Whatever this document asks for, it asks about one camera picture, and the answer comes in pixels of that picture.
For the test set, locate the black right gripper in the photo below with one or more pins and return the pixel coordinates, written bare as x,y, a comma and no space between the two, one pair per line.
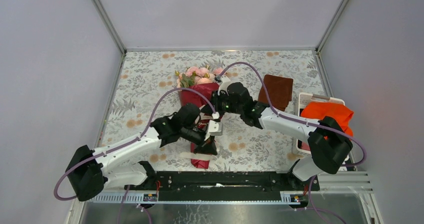
216,98

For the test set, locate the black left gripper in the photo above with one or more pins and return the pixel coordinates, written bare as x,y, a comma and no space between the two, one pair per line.
208,147

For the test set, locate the dark maroon wrapping paper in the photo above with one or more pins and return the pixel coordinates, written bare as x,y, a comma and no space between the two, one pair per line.
191,97

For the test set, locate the cream printed ribbon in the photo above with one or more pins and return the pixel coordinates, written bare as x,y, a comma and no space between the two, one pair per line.
196,136

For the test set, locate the peach rose stem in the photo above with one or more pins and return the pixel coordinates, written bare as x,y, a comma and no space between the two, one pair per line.
188,78

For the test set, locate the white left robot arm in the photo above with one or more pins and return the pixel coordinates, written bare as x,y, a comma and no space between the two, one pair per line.
90,171

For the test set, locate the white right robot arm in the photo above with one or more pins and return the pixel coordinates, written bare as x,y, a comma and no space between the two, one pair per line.
329,145

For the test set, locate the brown folded cloth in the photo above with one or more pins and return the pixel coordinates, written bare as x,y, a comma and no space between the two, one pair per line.
280,90

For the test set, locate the white plastic basket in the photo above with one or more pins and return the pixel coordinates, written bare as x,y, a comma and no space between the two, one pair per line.
305,98

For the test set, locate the orange cloth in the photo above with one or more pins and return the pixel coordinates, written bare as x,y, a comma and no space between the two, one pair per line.
339,112

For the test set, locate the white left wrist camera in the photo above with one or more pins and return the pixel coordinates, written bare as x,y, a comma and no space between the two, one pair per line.
213,129

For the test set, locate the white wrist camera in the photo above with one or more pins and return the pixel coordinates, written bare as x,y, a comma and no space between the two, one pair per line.
213,129
224,82

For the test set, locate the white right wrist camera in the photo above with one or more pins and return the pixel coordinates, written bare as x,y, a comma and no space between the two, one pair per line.
224,82

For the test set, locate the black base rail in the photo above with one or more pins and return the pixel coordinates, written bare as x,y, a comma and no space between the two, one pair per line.
224,186

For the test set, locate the aluminium frame post right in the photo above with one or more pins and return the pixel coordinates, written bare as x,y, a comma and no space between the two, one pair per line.
339,11

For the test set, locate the aluminium frame post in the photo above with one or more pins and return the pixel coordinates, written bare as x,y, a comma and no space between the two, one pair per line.
339,11
109,25

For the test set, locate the aluminium frame post left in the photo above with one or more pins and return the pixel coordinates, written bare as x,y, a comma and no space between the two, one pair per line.
109,25

